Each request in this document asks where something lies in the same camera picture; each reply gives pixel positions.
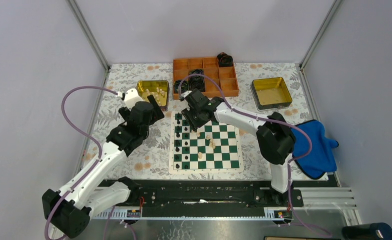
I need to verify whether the left gold tin box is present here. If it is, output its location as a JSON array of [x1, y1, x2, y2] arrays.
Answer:
[[137, 80, 170, 112]]

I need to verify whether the floral table mat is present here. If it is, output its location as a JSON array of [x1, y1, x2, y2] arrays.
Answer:
[[82, 63, 314, 185]]

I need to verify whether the rolled dark tie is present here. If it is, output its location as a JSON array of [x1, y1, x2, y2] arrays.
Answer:
[[173, 79, 189, 94], [217, 52, 233, 68], [188, 68, 205, 92]]

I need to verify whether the cream chess piece lying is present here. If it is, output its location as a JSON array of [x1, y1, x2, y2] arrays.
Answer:
[[209, 139, 216, 149]]

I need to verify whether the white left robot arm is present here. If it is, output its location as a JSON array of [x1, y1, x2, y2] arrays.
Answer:
[[42, 101, 164, 239]]

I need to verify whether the orange wooden compartment tray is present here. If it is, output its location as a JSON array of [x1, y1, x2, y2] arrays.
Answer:
[[172, 56, 239, 100]]

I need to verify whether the green white chess board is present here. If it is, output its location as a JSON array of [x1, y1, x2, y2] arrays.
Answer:
[[168, 111, 244, 174]]

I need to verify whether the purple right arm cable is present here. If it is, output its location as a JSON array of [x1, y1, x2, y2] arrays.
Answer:
[[178, 73, 332, 239]]

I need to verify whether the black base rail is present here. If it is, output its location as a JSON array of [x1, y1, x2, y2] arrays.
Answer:
[[117, 179, 303, 218]]

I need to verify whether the right gold tin box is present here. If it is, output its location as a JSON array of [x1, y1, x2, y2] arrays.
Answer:
[[251, 77, 292, 111]]

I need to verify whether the dark cylinder bottle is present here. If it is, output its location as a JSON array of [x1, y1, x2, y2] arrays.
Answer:
[[341, 222, 392, 240]]

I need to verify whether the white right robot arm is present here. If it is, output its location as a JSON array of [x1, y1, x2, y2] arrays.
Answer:
[[179, 89, 296, 206]]

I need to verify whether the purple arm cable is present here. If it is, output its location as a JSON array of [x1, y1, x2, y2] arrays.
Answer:
[[44, 85, 120, 240], [178, 73, 332, 239]]

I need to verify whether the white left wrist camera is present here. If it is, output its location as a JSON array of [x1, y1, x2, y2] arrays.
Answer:
[[122, 88, 144, 110]]

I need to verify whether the blue cloth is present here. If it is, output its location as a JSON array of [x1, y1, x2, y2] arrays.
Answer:
[[294, 119, 339, 180]]

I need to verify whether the rolled dark tie left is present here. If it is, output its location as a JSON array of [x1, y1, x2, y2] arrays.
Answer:
[[173, 79, 189, 94]]

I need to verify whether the gold tin box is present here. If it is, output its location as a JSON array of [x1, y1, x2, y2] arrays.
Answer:
[[251, 77, 292, 111], [137, 80, 170, 112]]

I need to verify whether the aluminium frame rail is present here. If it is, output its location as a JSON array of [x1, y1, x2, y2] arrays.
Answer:
[[294, 187, 357, 211]]

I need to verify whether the rolled dark tie middle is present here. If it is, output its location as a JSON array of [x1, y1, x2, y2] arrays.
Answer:
[[188, 68, 205, 92]]

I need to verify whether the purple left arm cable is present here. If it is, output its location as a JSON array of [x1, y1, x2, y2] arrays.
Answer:
[[44, 85, 120, 240]]

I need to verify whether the rolled dark tie top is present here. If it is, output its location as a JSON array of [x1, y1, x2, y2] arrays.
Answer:
[[217, 52, 233, 68]]

